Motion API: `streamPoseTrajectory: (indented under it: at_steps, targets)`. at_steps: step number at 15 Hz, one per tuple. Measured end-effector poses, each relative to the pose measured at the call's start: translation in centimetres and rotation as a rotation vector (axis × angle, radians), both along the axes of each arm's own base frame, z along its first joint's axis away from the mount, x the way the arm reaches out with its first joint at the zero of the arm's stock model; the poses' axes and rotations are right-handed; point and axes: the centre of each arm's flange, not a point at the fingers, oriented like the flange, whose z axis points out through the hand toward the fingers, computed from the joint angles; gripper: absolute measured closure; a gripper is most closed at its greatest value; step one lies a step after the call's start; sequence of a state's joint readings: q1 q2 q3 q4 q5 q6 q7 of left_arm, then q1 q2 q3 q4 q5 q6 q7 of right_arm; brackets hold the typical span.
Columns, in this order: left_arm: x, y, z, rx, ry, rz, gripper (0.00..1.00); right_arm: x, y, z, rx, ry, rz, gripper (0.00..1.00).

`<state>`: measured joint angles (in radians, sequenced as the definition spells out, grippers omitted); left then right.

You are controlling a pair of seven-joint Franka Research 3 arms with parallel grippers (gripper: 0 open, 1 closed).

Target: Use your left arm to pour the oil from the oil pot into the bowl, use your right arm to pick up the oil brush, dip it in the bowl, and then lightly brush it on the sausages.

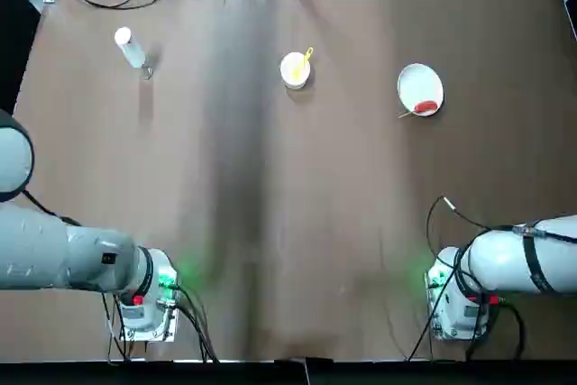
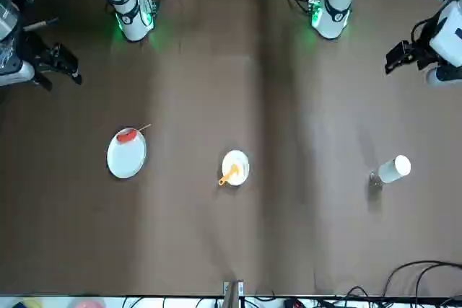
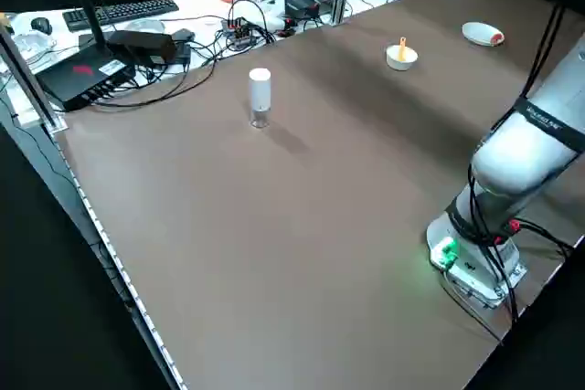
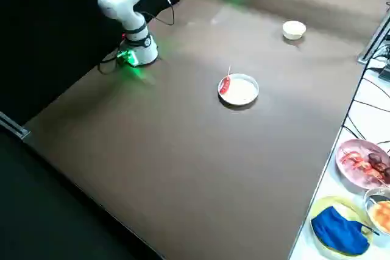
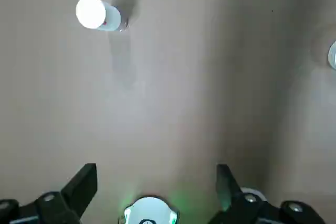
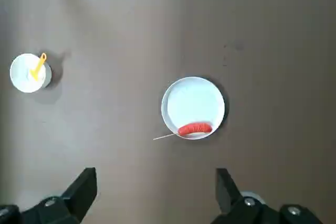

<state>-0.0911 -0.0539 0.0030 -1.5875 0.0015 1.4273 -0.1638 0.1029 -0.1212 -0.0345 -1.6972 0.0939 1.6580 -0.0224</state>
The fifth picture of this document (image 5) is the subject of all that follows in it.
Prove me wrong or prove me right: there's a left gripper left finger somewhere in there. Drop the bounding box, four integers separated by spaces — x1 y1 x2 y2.
0 163 98 224

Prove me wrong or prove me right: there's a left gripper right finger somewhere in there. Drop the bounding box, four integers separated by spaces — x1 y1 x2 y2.
208 164 328 224

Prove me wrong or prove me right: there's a white oil pot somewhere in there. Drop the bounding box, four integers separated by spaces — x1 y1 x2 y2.
75 0 130 33

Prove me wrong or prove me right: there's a white bowl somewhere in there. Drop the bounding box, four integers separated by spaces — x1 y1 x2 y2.
327 41 336 71

